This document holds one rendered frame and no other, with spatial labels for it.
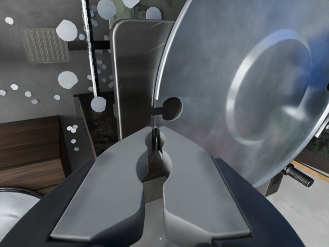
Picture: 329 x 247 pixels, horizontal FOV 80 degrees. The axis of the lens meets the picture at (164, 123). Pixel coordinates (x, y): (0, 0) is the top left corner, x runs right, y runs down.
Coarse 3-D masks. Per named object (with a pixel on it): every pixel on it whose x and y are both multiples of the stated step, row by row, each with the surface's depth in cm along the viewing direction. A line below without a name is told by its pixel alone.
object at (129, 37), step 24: (120, 24) 13; (144, 24) 14; (168, 24) 14; (120, 48) 14; (144, 48) 14; (120, 72) 14; (144, 72) 15; (120, 96) 15; (144, 96) 16; (120, 120) 16; (144, 120) 17; (168, 120) 18
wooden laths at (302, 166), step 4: (296, 164) 122; (300, 164) 120; (304, 164) 120; (300, 168) 121; (304, 168) 119; (308, 168) 117; (308, 172) 117; (312, 172) 116; (316, 172) 114; (316, 176) 114; (320, 176) 113; (324, 176) 111; (328, 176) 110; (324, 180) 111; (328, 180) 110
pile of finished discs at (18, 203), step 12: (0, 192) 54; (12, 192) 55; (24, 192) 59; (0, 204) 55; (12, 204) 57; (24, 204) 59; (0, 216) 56; (12, 216) 58; (0, 228) 58; (0, 240) 59
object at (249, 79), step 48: (192, 0) 14; (240, 0) 16; (288, 0) 18; (192, 48) 16; (240, 48) 18; (288, 48) 20; (192, 96) 18; (240, 96) 20; (288, 96) 23; (240, 144) 24; (288, 144) 29
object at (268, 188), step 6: (288, 168) 35; (294, 168) 35; (282, 174) 39; (288, 174) 35; (294, 174) 34; (300, 174) 34; (270, 180) 37; (276, 180) 38; (300, 180) 33; (306, 180) 33; (312, 180) 32; (264, 186) 39; (270, 186) 38; (276, 186) 40; (306, 186) 33; (264, 192) 39; (270, 192) 40
